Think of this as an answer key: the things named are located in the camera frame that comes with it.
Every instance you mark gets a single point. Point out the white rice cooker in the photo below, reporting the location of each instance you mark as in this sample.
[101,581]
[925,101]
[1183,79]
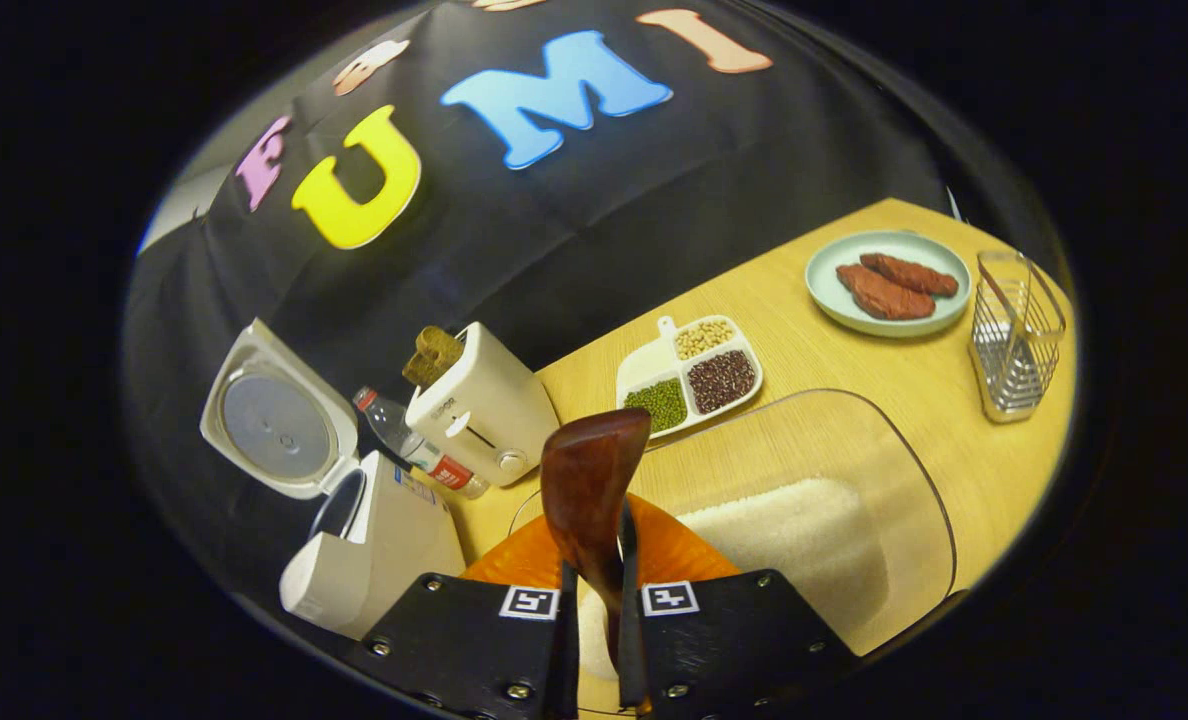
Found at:
[394,550]

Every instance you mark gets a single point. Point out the clear container of rice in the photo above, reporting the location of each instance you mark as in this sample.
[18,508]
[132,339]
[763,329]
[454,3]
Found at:
[814,540]

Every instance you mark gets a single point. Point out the pale green plate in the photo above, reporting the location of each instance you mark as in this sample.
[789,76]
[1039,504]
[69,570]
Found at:
[834,300]

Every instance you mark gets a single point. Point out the white divided dish of beans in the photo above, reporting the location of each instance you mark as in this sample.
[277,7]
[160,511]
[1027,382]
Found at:
[719,380]

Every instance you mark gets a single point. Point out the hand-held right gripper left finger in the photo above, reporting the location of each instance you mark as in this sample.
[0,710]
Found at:
[454,640]

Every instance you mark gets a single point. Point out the white toaster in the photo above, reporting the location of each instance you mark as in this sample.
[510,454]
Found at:
[489,410]

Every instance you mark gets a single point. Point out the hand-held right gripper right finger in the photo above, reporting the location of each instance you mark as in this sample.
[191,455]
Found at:
[734,650]

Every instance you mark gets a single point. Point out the brown bread slice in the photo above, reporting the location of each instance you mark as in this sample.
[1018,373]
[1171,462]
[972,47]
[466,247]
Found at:
[424,365]
[446,340]

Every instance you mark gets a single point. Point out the wooden spoon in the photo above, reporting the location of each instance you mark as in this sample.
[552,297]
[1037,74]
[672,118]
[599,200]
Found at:
[589,480]

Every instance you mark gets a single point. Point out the red meat piece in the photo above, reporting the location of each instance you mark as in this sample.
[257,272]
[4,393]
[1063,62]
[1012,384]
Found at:
[884,295]
[919,276]

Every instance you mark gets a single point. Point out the black backdrop cloth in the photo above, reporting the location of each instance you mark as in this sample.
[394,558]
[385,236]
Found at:
[604,190]

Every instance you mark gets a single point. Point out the clear bottle with red label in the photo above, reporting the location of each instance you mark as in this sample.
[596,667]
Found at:
[404,435]

